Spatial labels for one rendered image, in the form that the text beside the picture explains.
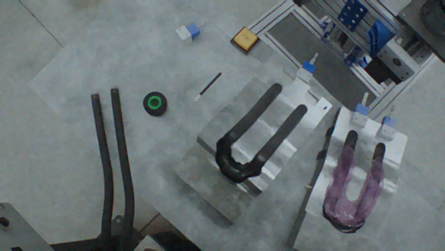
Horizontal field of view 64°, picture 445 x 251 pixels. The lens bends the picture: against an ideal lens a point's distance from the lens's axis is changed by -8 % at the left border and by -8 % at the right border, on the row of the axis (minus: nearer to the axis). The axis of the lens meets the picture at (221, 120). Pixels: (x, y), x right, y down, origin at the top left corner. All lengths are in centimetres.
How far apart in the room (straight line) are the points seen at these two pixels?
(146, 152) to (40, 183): 109
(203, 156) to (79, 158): 112
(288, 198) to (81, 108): 78
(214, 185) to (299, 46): 113
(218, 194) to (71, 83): 66
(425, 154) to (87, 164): 196
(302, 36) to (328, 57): 18
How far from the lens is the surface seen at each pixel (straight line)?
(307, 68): 137
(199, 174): 122
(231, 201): 121
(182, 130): 131
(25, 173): 234
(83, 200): 218
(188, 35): 137
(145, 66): 140
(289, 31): 216
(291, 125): 125
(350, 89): 211
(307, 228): 119
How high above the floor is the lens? 207
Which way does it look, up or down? 75 degrees down
